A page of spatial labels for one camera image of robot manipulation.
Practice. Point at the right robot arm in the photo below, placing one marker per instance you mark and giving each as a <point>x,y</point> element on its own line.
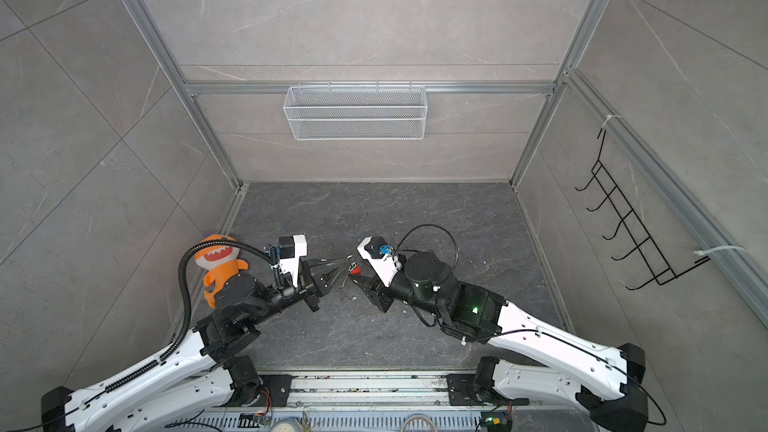
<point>603,381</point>

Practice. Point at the aluminium rail frame front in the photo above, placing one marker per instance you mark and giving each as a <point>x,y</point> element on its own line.
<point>365,401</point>

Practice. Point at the white wire mesh basket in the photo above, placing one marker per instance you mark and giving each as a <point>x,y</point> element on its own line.
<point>362,112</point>

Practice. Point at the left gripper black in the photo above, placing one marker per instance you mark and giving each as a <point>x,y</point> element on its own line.
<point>307,282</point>

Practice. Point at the orange shark plush toy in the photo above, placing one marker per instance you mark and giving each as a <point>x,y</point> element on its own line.
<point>221,262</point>

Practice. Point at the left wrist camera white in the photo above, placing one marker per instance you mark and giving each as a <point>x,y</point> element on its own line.
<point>289,253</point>

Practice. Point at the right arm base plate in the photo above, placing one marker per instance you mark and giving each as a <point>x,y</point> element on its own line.
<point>470,390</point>

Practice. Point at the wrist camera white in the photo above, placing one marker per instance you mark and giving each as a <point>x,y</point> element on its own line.
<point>289,253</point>
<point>381,257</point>

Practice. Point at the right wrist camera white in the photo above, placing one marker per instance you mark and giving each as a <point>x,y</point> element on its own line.
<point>381,257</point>

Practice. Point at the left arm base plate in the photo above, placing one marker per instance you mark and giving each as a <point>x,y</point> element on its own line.
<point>273,388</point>

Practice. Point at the black wire hook rack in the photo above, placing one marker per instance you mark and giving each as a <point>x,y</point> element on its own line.
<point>629,222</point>

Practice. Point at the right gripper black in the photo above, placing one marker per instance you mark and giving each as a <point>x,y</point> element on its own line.
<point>374,291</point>

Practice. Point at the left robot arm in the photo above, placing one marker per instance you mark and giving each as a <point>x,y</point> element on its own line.
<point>204,366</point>

